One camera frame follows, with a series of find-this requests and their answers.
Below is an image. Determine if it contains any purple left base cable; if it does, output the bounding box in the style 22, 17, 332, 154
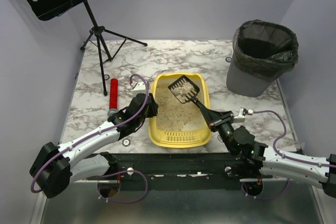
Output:
98, 170, 149, 204

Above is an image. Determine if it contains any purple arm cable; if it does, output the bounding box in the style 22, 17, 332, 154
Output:
251, 110, 336, 168
30, 73, 147, 193

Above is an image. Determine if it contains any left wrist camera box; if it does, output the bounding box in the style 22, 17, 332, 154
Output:
131, 81, 146, 96

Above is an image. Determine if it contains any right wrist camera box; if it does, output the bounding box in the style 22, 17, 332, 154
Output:
233, 108, 254, 123

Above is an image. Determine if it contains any grey litter clump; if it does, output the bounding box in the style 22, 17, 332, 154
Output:
173, 83, 193, 96

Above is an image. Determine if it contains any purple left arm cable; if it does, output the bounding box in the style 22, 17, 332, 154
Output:
30, 73, 147, 193

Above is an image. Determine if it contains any black slotted litter scoop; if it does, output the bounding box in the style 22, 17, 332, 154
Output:
168, 75, 208, 116

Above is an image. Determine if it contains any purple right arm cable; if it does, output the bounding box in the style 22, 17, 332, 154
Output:
251, 110, 336, 168

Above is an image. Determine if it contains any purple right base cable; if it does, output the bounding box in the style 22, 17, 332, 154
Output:
240, 178, 291, 200

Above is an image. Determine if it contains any beige cat litter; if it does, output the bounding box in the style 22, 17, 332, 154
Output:
154, 83, 205, 132

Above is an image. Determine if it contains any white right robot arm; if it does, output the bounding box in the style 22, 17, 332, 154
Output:
200, 106, 335, 197

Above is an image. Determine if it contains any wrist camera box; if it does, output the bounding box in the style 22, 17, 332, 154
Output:
131, 81, 146, 96
233, 108, 254, 123

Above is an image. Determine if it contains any round marker front left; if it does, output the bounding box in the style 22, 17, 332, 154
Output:
122, 138, 131, 147

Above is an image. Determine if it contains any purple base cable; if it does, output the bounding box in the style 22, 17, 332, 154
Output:
98, 170, 149, 204
240, 178, 291, 200

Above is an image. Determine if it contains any yellow plastic litter box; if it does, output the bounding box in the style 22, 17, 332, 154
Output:
149, 72, 212, 148

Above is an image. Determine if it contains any grey ribbed trash can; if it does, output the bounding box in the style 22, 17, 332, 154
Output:
226, 56, 273, 98

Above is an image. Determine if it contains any red cylinder tool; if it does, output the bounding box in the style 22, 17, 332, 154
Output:
107, 78, 118, 117

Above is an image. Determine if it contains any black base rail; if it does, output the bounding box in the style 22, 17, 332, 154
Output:
88, 152, 263, 195

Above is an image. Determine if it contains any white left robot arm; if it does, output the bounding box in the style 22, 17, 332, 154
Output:
29, 93, 158, 197

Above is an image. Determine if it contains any black trash bag liner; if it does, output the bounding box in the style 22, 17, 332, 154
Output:
233, 19, 299, 82

